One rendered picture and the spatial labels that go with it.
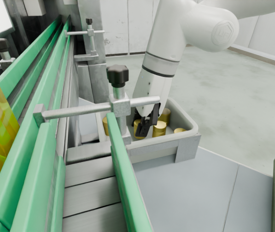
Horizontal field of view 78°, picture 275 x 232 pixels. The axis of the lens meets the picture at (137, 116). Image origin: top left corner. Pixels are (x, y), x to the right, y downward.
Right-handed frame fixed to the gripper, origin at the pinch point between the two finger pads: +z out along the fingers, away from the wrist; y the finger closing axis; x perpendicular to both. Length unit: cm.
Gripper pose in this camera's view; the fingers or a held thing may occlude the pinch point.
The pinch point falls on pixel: (140, 125)
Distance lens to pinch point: 45.2
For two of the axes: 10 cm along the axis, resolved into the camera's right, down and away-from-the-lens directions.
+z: -2.5, 8.3, 5.0
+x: 9.4, 0.8, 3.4
